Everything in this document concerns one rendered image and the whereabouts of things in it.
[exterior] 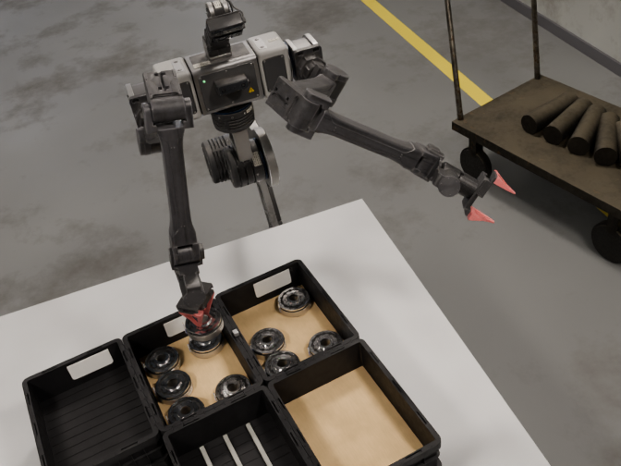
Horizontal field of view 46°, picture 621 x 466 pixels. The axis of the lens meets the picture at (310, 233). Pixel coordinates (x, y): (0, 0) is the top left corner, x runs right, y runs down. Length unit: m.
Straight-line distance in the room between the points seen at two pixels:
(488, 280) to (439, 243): 0.35
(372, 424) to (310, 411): 0.18
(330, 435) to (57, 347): 1.09
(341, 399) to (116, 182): 2.90
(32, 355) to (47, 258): 1.64
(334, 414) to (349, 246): 0.84
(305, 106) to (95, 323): 1.27
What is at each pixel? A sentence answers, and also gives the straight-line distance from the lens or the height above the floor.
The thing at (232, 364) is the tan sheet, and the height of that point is 0.83.
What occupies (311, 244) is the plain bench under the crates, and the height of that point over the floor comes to 0.70.
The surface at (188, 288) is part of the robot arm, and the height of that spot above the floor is 1.25.
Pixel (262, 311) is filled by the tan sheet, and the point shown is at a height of 0.83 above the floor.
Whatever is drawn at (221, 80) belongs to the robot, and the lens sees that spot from 2.18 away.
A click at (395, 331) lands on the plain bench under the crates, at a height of 0.70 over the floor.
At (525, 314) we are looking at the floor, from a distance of 3.39.
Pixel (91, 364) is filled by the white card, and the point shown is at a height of 0.89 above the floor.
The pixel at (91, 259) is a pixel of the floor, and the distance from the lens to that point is 4.13.
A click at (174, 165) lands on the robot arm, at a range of 1.74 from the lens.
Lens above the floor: 2.47
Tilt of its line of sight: 40 degrees down
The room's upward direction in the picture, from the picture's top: 10 degrees counter-clockwise
